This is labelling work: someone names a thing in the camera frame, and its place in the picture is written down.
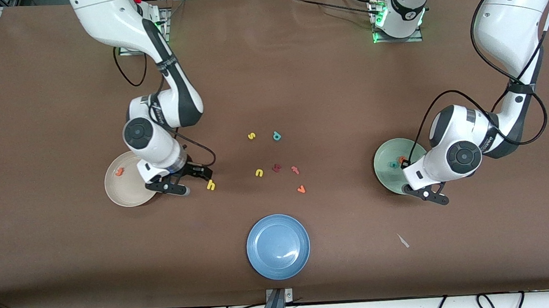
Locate green round plate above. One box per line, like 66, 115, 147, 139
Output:
372, 136, 430, 197

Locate beige round plate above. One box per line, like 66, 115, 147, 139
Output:
102, 149, 161, 209

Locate blue round plate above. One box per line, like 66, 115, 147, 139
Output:
244, 212, 313, 282

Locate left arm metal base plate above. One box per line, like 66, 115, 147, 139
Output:
369, 0, 425, 45

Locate long black right arm cable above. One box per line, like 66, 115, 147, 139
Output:
112, 44, 149, 89

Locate metal mount bracket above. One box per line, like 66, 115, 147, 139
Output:
265, 287, 294, 305

